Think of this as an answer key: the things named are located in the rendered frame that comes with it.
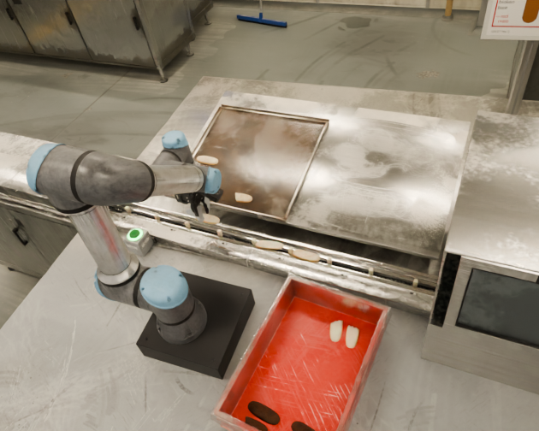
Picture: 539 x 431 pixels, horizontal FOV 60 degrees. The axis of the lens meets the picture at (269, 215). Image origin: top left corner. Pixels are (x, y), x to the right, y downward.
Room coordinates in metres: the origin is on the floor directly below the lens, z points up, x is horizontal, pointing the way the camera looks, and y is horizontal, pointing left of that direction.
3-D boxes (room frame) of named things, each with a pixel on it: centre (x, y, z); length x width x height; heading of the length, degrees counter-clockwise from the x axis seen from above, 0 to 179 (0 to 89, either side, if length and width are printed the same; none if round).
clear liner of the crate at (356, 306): (0.59, -0.02, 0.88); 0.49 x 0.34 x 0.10; 145
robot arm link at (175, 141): (1.19, 0.24, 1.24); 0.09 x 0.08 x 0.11; 152
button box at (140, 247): (1.20, 0.49, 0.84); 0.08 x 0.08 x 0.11; 58
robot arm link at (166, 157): (1.10, 0.27, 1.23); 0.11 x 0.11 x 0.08; 62
